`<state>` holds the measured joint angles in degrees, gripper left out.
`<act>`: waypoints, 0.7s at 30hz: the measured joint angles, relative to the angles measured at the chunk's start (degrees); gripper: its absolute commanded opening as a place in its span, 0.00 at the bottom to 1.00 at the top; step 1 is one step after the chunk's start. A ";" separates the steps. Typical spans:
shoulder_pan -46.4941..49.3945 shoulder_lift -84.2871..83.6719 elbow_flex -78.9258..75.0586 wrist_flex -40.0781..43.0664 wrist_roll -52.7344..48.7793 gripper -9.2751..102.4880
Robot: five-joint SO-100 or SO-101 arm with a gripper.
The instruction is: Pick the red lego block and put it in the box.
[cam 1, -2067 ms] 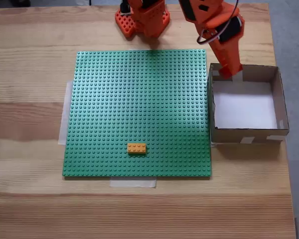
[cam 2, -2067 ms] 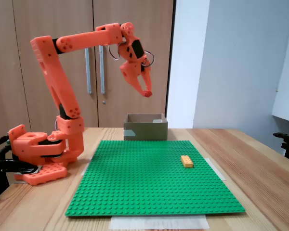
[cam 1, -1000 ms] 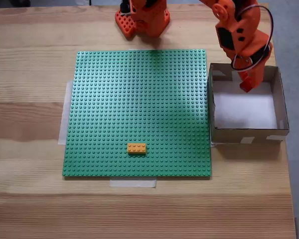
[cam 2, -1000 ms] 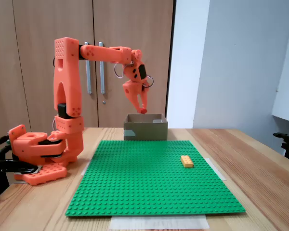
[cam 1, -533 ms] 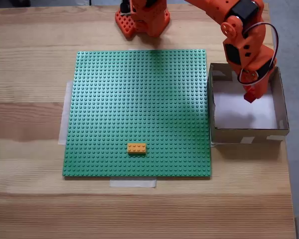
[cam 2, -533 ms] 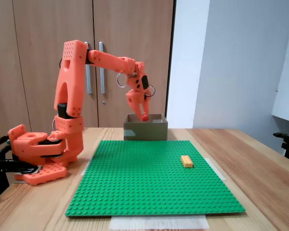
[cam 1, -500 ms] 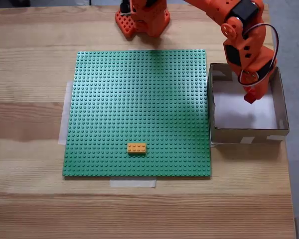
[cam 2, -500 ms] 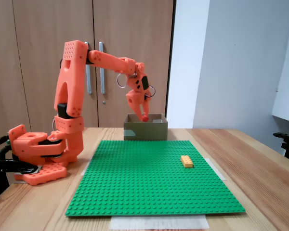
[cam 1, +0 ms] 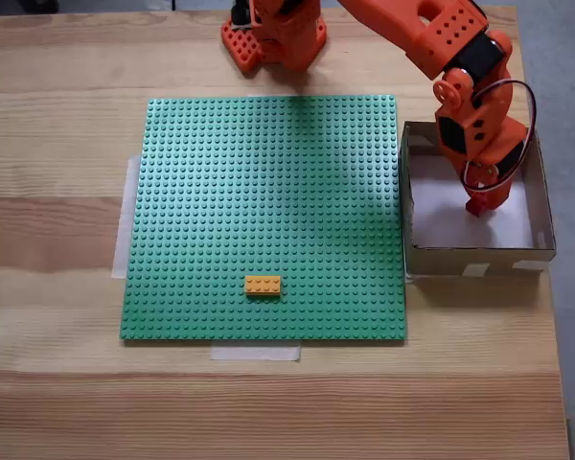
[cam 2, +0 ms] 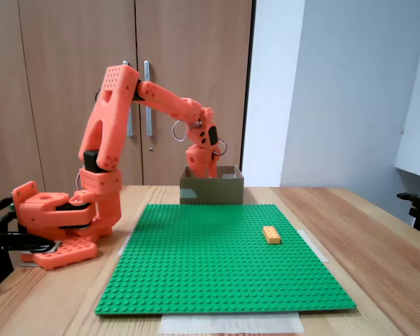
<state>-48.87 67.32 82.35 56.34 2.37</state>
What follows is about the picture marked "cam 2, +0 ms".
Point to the brown cardboard box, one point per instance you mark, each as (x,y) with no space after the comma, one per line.
(213,192)

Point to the yellow lego block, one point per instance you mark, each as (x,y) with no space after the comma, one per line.
(271,234)

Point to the green lego baseplate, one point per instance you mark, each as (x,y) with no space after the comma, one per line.
(213,273)

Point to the masking tape strip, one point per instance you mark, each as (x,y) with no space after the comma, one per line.
(316,248)
(231,323)
(124,250)

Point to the wooden cabinet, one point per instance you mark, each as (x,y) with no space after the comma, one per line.
(49,70)

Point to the black table clamp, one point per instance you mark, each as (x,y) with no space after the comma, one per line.
(0,252)

